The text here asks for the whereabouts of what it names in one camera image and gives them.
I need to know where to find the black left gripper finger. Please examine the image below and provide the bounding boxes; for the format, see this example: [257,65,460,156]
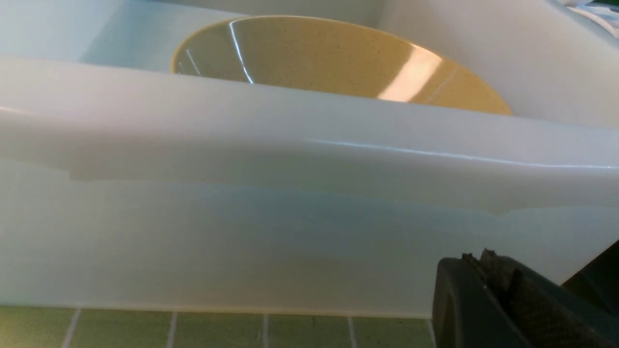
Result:
[432,249,619,348]

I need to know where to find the beige noodle bowl in tub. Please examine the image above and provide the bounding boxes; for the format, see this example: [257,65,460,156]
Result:
[170,15,513,116]

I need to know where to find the large white plastic tub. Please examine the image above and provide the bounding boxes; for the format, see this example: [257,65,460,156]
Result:
[1,0,618,317]

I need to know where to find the green checkered table mat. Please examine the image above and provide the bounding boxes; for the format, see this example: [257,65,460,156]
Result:
[0,306,436,348]

